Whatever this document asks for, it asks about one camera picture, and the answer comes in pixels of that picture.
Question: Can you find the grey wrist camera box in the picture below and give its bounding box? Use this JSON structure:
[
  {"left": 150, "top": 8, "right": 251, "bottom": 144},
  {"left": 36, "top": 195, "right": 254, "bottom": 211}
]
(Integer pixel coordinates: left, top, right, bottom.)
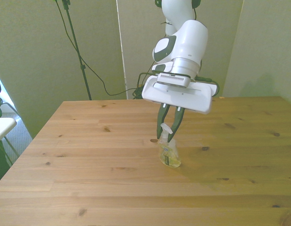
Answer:
[{"left": 156, "top": 73, "right": 192, "bottom": 89}]

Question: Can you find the black camera stand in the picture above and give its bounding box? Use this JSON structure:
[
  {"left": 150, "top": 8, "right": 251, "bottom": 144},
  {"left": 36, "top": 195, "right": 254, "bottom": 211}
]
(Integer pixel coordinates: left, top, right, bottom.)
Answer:
[{"left": 61, "top": 0, "right": 93, "bottom": 101}]

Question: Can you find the black cable from stand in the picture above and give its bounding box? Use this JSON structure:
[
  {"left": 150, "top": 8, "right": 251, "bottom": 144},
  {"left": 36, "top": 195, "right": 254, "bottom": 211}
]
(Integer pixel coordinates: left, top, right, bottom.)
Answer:
[{"left": 54, "top": 0, "right": 138, "bottom": 97}]

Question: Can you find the white side table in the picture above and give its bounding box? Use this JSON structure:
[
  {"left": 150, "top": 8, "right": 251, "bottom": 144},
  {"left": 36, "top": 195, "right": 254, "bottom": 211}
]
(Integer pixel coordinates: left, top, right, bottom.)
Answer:
[{"left": 0, "top": 117, "right": 20, "bottom": 159}]

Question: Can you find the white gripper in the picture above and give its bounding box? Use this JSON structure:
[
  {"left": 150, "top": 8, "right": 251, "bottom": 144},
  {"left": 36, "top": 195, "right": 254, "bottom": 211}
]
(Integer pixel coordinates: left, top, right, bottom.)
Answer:
[{"left": 142, "top": 76, "right": 218, "bottom": 143}]

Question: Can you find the dark cable bundle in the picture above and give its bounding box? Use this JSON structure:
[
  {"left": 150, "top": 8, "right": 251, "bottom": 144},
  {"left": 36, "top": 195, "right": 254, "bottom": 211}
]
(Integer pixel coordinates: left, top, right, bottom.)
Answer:
[{"left": 132, "top": 86, "right": 146, "bottom": 100}]

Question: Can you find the clear sanitizer spray bottle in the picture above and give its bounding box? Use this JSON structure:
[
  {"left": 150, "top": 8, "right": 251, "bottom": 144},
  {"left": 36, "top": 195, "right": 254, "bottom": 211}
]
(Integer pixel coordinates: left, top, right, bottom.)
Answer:
[{"left": 157, "top": 122, "right": 182, "bottom": 169}]

